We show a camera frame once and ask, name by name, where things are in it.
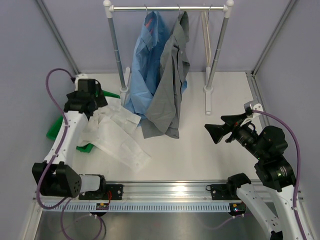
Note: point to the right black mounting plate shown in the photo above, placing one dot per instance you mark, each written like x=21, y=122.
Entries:
x=222, y=191

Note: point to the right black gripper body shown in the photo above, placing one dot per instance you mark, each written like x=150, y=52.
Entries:
x=245, y=135

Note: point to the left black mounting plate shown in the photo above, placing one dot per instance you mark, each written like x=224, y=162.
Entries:
x=106, y=192

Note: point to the white metal clothes rack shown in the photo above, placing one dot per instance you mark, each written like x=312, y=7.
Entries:
x=209, y=71

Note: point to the white slotted cable duct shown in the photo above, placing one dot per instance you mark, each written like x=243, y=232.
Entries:
x=146, y=207

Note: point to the white shirt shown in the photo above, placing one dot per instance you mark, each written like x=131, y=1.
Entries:
x=110, y=129

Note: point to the black mounting plate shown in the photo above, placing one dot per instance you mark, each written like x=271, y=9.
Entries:
x=222, y=191
x=106, y=192

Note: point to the metal wire hanger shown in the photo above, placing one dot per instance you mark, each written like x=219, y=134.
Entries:
x=206, y=35

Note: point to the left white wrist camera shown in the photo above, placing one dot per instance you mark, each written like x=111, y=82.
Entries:
x=79, y=77

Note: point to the green plastic tray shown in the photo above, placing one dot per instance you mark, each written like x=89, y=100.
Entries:
x=55, y=128

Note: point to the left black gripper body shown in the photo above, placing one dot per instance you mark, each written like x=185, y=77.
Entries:
x=99, y=100

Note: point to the light blue shirt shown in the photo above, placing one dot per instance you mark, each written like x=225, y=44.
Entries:
x=145, y=76

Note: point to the grey shirt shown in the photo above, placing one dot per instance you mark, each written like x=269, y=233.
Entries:
x=173, y=72

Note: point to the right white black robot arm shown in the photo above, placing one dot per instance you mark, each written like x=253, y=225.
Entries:
x=273, y=170

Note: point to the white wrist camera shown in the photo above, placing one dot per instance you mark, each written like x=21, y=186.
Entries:
x=79, y=77
x=252, y=110

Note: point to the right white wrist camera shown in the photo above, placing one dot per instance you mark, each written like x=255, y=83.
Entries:
x=252, y=110

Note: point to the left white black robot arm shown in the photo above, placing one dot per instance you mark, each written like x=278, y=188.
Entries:
x=55, y=176

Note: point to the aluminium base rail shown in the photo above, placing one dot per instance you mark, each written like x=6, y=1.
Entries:
x=135, y=191

